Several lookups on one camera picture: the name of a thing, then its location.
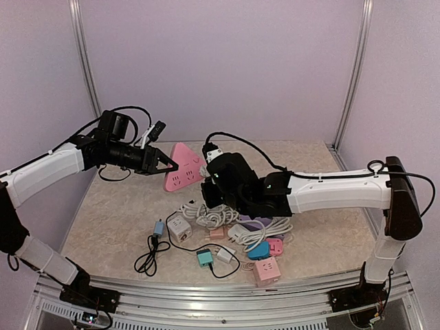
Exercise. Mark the pink triangular socket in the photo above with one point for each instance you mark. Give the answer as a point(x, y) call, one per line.
point(189, 168)

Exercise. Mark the left aluminium frame post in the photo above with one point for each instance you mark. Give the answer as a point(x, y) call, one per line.
point(83, 54)

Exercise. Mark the right aluminium frame post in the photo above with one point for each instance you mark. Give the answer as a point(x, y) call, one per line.
point(356, 71)

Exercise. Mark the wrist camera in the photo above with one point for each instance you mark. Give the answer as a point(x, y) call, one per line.
point(152, 134)
point(211, 151)

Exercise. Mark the white cube socket adapter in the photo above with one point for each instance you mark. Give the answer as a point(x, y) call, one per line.
point(179, 228)

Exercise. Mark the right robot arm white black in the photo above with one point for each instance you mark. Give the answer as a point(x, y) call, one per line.
point(381, 185)

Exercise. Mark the blue plug adapter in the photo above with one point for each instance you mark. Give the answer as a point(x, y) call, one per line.
point(258, 251)

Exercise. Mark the light blue charger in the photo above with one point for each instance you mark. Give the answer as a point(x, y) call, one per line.
point(158, 229)

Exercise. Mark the white usb charger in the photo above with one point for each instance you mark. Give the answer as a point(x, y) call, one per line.
point(225, 254)

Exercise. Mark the teal usb charger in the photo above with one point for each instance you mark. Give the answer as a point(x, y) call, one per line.
point(204, 258)

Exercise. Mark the pink cube socket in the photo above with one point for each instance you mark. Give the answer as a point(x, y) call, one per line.
point(266, 271)

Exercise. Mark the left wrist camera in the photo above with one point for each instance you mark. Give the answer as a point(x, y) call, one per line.
point(152, 134)

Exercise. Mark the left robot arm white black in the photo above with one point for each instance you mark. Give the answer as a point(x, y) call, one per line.
point(111, 139)

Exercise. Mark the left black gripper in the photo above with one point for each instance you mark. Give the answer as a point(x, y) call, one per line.
point(148, 160)

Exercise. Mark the aluminium frame post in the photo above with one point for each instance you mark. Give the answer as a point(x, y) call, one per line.
point(356, 71)
point(83, 54)

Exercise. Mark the purple power strip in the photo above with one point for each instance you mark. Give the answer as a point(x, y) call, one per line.
point(252, 225)

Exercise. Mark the pink charger plug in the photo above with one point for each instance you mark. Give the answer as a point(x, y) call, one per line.
point(215, 234)

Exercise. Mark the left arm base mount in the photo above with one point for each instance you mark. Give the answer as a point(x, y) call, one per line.
point(93, 299)

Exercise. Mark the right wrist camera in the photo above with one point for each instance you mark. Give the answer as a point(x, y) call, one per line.
point(211, 151)

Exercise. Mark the front aluminium rail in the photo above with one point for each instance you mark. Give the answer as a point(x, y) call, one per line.
point(311, 303)

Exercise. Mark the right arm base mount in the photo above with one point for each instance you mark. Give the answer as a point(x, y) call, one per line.
point(356, 296)

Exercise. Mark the pink socket adapter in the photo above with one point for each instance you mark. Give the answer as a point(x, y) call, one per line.
point(275, 246)

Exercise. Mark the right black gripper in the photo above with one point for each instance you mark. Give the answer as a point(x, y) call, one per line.
point(210, 201)

